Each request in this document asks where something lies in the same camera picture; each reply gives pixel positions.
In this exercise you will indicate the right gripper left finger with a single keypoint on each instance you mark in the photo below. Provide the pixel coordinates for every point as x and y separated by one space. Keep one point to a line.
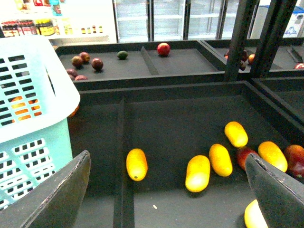
54 203

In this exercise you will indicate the black far fruit tray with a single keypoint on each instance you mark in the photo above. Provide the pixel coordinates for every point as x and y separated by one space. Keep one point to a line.
188 62

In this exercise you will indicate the glass refrigerator doors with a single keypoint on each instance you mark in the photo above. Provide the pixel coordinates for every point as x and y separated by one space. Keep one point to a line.
156 20

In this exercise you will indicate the red apple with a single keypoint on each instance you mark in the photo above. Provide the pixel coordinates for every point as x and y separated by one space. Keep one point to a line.
163 49

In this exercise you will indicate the white grocery shelf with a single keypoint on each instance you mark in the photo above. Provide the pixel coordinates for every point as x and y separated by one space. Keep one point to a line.
63 21

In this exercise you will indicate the orange fruit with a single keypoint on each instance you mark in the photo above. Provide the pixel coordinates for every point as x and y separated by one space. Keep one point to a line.
25 109

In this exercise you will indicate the black mango tray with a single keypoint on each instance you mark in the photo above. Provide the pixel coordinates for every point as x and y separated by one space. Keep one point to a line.
171 124

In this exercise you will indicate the teal plastic basket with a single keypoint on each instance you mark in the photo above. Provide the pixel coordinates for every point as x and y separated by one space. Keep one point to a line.
36 98

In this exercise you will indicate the red mango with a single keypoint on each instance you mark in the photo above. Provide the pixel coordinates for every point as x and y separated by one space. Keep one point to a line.
241 156
294 155

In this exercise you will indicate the yellow mango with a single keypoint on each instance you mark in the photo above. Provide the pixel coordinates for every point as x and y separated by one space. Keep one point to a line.
197 173
236 134
220 160
253 217
136 164
271 153

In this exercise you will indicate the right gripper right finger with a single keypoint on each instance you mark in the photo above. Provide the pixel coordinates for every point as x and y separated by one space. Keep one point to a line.
280 196

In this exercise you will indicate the black metal post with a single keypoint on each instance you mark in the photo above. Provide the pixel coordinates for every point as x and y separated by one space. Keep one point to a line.
239 36
277 19

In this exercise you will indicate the green avocado far tray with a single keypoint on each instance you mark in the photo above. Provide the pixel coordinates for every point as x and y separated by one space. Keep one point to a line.
122 55

